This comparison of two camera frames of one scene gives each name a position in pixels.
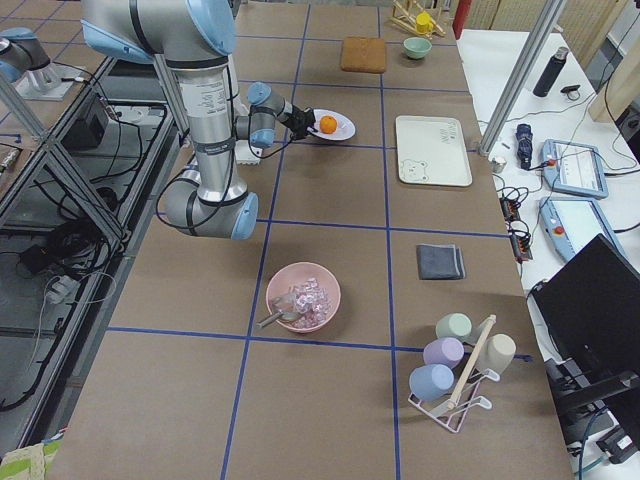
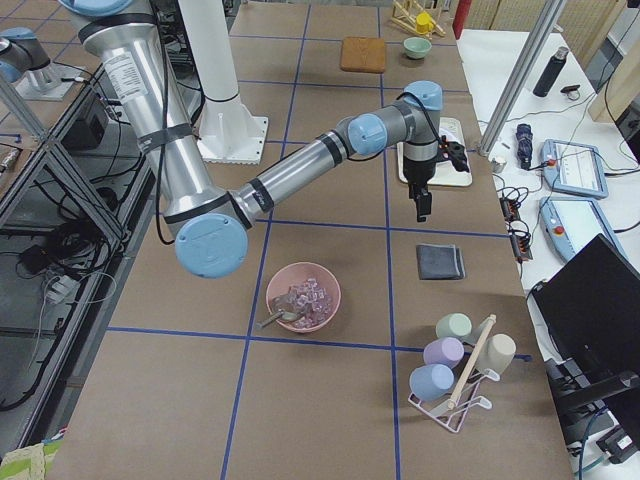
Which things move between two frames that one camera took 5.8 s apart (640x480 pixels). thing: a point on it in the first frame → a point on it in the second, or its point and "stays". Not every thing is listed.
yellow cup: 423,23 stays
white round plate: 345,125 → 451,128
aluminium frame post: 521,76 stays
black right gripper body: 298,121 → 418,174
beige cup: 497,353 stays
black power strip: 520,242 stays
